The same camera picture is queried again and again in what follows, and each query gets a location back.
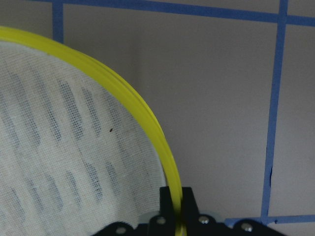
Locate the yellow top steamer basket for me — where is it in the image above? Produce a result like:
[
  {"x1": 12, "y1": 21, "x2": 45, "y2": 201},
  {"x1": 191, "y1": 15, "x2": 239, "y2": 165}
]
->
[{"x1": 0, "y1": 26, "x2": 185, "y2": 236}]

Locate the white steamer cloth liner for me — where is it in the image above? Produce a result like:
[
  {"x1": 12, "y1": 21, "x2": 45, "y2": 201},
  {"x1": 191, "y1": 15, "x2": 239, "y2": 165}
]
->
[{"x1": 0, "y1": 40, "x2": 168, "y2": 236}]

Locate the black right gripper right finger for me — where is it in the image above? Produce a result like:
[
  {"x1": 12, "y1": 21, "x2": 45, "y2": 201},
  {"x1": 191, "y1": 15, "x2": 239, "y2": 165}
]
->
[{"x1": 182, "y1": 187, "x2": 199, "y2": 218}]

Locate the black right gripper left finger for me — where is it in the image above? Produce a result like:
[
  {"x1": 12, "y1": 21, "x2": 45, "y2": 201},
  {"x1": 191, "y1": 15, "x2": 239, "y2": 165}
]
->
[{"x1": 159, "y1": 186, "x2": 176, "y2": 219}]

